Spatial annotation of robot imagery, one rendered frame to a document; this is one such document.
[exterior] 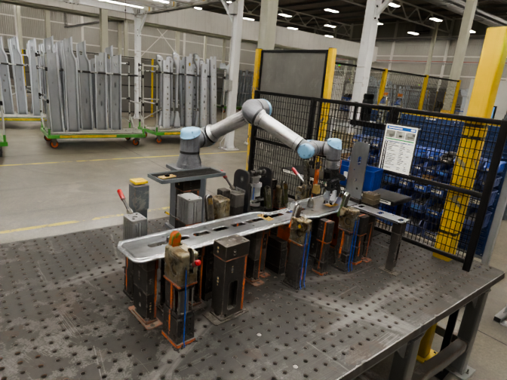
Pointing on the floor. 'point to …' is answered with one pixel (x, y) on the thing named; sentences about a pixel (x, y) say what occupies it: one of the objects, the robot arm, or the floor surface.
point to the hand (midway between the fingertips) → (331, 201)
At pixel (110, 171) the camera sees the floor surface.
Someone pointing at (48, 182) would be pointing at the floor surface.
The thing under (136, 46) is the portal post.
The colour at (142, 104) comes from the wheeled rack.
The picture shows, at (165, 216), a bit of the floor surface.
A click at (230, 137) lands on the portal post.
